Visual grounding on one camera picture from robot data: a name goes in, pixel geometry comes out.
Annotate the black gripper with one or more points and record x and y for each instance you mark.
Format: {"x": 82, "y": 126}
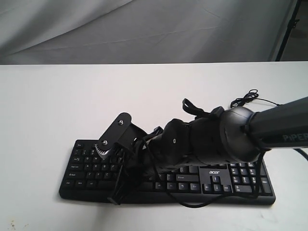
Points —
{"x": 149, "y": 159}

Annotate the black acer keyboard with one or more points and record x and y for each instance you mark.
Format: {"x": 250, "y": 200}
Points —
{"x": 89, "y": 178}

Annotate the black tripod stand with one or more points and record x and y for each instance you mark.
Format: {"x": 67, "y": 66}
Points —
{"x": 292, "y": 22}

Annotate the grey backdrop cloth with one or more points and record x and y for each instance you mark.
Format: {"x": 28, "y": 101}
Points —
{"x": 149, "y": 31}

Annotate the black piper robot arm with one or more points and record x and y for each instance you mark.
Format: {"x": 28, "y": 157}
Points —
{"x": 237, "y": 135}

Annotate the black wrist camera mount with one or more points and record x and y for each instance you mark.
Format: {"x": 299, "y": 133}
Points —
{"x": 121, "y": 134}

